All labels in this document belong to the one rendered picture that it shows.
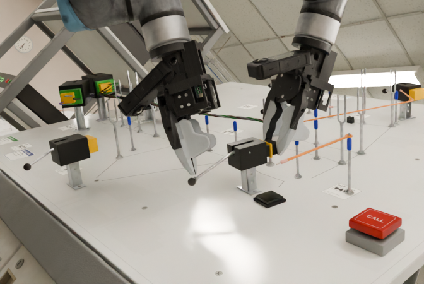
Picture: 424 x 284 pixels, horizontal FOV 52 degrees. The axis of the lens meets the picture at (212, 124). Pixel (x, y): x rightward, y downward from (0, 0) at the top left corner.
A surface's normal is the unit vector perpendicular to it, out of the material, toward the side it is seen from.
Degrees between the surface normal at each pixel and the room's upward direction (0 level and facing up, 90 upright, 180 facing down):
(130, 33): 90
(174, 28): 84
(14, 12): 90
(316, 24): 115
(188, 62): 120
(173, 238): 53
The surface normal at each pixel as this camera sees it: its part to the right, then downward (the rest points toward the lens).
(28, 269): -0.53, -0.63
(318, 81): 0.49, 0.19
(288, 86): -0.82, -0.22
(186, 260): -0.08, -0.96
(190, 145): -0.29, 0.09
